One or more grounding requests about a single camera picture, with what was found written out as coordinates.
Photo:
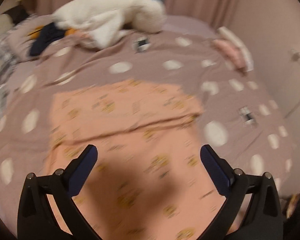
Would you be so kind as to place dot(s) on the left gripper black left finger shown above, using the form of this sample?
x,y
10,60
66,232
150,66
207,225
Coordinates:
x,y
46,208

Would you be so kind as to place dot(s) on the peach printed child's garment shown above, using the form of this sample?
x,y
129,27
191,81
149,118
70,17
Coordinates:
x,y
148,181

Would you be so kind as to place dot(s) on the navy blue garment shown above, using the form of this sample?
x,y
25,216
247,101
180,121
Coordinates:
x,y
47,35

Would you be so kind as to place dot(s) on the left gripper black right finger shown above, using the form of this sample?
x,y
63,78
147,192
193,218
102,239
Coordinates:
x,y
263,218

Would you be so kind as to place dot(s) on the white fluffy blanket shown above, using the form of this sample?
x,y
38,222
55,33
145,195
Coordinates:
x,y
100,22

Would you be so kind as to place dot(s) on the mauve polka dot bedspread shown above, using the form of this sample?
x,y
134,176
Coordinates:
x,y
240,120

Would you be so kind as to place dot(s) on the folded pink white clothes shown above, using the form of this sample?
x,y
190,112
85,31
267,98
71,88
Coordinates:
x,y
233,48

